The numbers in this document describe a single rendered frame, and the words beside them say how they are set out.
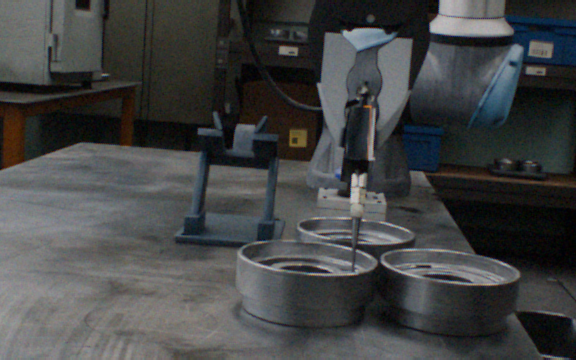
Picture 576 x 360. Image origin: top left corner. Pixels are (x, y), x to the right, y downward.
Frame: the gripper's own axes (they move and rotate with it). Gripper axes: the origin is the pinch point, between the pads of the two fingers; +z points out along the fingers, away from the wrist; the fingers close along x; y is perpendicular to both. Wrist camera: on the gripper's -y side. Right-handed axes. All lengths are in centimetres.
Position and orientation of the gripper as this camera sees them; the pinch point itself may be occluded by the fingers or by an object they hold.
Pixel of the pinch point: (359, 133)
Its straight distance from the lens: 70.5
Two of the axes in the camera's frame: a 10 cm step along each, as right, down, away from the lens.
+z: -0.8, 9.8, 1.5
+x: -10.0, -0.8, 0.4
